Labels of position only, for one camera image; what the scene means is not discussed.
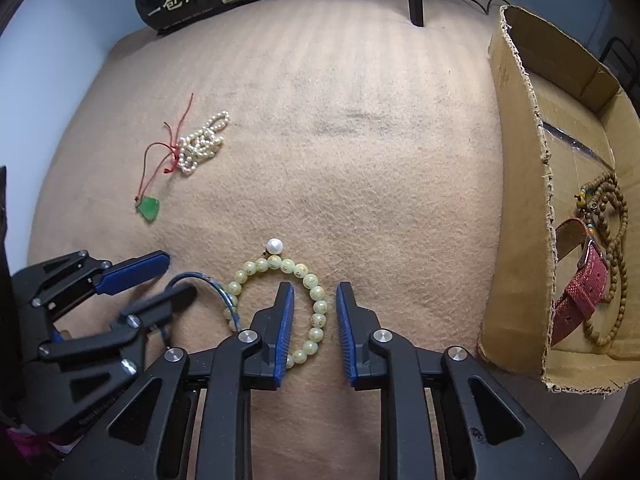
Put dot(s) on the cardboard box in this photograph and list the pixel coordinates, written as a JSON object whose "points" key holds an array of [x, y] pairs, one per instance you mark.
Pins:
{"points": [[520, 260]]}

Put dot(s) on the dark blue bangle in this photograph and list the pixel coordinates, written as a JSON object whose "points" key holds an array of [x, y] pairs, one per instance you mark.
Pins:
{"points": [[220, 288]]}

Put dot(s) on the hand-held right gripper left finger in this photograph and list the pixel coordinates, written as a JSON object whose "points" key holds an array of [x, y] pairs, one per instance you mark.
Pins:
{"points": [[285, 330]]}

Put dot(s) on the black metal shoe rack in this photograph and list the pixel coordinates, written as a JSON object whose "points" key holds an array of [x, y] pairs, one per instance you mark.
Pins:
{"points": [[620, 60]]}

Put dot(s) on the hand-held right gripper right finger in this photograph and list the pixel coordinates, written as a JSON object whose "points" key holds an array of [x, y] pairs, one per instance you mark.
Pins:
{"points": [[345, 332]]}

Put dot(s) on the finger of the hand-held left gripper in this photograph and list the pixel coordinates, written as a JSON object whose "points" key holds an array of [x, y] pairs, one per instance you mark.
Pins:
{"points": [[132, 271], [165, 302]]}

